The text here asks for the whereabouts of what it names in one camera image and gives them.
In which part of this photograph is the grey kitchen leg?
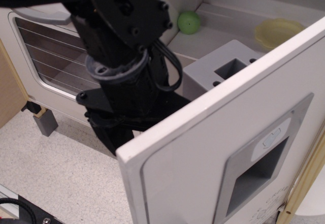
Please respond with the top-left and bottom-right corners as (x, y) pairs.
(33, 110), (58, 137)

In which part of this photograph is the aluminium rail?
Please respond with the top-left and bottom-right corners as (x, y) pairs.
(1, 184), (19, 218)

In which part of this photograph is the white toy fridge door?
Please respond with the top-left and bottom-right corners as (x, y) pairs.
(117, 19), (324, 223)

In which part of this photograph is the light wooden right post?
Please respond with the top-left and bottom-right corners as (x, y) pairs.
(276, 124), (324, 223)

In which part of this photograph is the white oven door with window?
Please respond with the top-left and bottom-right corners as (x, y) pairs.
(1, 4), (100, 125)

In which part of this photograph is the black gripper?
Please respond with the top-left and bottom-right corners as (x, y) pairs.
(76, 51), (190, 155)

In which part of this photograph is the grey oven door handle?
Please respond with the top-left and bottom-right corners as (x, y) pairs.
(12, 7), (71, 25)

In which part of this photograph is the yellow toy bowl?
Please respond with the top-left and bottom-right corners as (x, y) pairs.
(254, 18), (305, 50)

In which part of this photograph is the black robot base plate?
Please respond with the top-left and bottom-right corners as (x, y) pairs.
(0, 196), (64, 224)

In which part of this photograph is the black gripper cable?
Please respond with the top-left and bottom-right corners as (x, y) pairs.
(148, 40), (184, 92)

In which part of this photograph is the light wooden side panel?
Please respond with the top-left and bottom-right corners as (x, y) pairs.
(1, 41), (28, 128)

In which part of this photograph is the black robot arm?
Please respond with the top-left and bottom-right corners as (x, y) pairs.
(1, 0), (189, 153)

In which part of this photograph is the grey ice dispenser panel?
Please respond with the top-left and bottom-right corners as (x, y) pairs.
(181, 39), (315, 224)

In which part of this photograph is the green toy ball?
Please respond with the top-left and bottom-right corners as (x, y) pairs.
(177, 11), (201, 35)

